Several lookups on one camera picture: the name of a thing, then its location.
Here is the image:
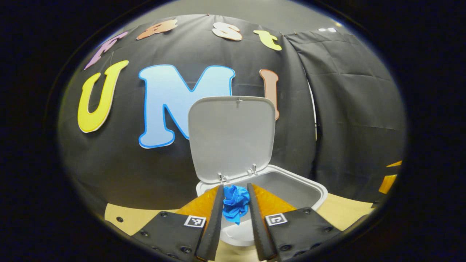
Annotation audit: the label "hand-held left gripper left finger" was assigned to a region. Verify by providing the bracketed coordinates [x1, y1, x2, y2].
[130, 185, 225, 262]

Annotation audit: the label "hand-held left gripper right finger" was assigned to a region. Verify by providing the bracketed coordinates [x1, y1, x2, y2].
[247, 183, 343, 262]

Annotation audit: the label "blue paper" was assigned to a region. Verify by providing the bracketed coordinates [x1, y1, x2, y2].
[222, 184, 251, 225]

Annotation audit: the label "white desktop garbage bin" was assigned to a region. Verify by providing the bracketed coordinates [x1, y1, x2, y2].
[187, 95, 328, 248]

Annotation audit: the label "wooden desktop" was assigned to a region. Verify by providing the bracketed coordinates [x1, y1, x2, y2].
[104, 192, 376, 262]

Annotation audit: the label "black backdrop cloth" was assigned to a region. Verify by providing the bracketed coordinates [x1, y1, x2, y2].
[58, 14, 406, 215]

